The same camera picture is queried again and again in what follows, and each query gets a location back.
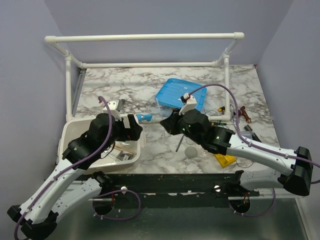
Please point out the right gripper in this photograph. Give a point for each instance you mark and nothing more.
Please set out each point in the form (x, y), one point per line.
(169, 123)

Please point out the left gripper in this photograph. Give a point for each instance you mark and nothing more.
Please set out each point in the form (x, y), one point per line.
(132, 133)

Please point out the black item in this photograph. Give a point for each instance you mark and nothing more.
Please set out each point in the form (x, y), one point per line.
(124, 156)

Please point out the blue plastic bin lid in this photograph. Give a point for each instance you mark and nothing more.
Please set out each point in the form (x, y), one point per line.
(170, 93)

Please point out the wooden test tube clamp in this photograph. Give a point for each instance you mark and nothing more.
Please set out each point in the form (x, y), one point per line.
(121, 148)

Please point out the metal crucible tongs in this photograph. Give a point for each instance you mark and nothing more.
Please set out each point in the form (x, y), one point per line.
(109, 153)

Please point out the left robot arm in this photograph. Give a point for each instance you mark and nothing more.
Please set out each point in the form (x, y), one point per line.
(38, 217)

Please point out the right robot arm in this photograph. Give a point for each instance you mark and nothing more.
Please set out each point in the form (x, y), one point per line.
(287, 168)

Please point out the frosted watch glass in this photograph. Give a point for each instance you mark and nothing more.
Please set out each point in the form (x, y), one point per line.
(190, 152)

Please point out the yellow black screwdriver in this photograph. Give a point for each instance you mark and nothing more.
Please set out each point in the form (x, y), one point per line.
(221, 109)

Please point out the yellow test tube rack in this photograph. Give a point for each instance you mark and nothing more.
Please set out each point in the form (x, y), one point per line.
(224, 160)

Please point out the blue hose nozzle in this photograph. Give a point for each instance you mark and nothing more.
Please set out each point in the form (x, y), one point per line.
(144, 118)

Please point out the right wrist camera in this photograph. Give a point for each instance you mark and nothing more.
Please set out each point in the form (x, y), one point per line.
(189, 103)

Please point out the black mounting rail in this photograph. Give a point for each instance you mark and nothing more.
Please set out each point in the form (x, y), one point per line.
(182, 190)

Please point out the white PVC pipe frame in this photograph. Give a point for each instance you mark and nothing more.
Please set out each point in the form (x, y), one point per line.
(54, 41)

